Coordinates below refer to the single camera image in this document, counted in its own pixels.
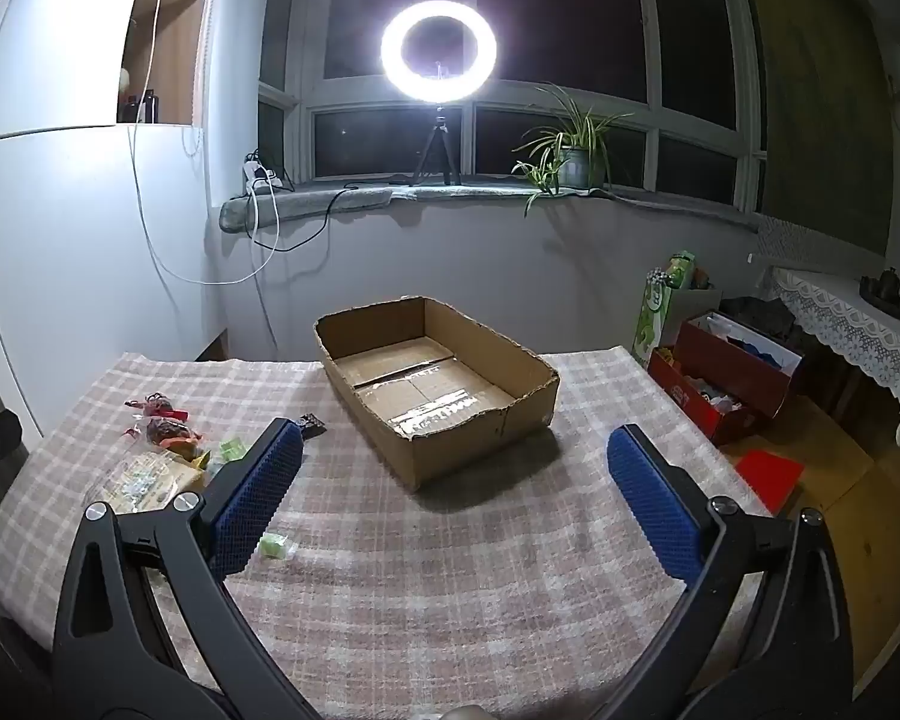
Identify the white power strip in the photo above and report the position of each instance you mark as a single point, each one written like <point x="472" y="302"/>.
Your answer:
<point x="259" y="176"/>

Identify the grey box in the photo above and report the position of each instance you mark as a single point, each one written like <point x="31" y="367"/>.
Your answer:
<point x="697" y="311"/>

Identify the red-wrapped snack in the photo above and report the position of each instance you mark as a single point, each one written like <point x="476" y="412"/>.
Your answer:
<point x="157" y="406"/>

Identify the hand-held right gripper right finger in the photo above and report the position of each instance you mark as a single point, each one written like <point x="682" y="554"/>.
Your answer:
<point x="652" y="510"/>

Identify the dark bottle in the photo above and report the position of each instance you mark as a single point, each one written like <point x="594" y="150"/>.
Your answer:
<point x="148" y="106"/>

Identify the wooden wall shelf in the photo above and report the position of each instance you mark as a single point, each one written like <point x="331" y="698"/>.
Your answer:
<point x="172" y="52"/>

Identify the potted spider plant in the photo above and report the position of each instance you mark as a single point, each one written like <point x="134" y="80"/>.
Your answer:
<point x="574" y="165"/>

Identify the green packet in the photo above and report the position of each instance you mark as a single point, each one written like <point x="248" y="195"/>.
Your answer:
<point x="681" y="270"/>

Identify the black tripod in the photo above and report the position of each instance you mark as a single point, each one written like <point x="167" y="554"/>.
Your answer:
<point x="441" y="127"/>

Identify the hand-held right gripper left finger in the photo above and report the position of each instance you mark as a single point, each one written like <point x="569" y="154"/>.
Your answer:
<point x="259" y="499"/>

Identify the clear printed snack packet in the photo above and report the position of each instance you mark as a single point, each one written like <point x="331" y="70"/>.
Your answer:
<point x="139" y="484"/>

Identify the dark snack packet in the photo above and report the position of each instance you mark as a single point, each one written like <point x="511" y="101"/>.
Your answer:
<point x="311" y="426"/>

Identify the plaid tablecloth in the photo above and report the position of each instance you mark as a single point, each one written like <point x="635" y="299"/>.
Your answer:
<point x="420" y="577"/>

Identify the dark clothes pile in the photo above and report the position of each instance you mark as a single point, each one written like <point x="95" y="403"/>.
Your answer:
<point x="765" y="319"/>

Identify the small red cardboard box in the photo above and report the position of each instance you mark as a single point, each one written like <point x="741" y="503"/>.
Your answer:
<point x="682" y="394"/>

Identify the dark figurine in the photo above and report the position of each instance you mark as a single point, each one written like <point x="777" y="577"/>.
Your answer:
<point x="885" y="292"/>

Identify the brown egg snack packet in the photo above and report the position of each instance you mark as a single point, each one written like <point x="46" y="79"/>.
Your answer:
<point x="166" y="435"/>

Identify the green candy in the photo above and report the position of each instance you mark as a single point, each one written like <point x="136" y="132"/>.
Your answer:
<point x="274" y="546"/>
<point x="232" y="451"/>

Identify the green carton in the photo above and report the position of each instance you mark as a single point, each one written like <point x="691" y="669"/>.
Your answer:
<point x="651" y="330"/>

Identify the red paper sheet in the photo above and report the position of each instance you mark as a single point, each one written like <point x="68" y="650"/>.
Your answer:
<point x="769" y="480"/>

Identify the white lace tablecloth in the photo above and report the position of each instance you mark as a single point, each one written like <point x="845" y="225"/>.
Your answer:
<point x="855" y="322"/>

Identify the large red cardboard box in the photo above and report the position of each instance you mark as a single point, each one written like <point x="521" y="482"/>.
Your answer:
<point x="727" y="371"/>

